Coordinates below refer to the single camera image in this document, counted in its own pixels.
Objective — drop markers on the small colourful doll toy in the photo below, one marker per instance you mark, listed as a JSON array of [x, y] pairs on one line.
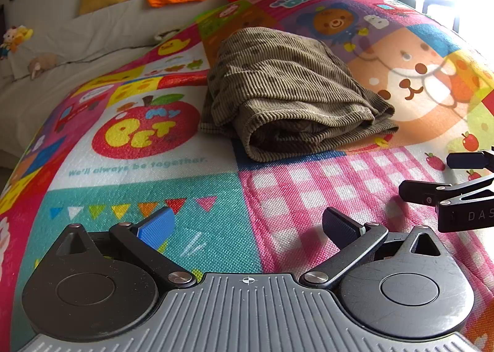
[[13, 39]]

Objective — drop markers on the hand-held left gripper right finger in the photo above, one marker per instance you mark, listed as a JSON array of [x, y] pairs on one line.
[[339, 226]]

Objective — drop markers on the small white charger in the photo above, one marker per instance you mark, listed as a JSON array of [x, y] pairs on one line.
[[166, 35]]

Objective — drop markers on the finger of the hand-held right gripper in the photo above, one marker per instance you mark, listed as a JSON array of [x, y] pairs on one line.
[[465, 161], [420, 192]]

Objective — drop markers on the beige walrus plush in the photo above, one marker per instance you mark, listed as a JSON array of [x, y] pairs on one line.
[[42, 64]]

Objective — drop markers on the colourful cartoon printed play mat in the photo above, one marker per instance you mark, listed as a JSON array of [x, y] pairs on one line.
[[135, 190]]

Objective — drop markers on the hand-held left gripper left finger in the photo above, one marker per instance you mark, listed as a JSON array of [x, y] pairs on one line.
[[156, 228]]

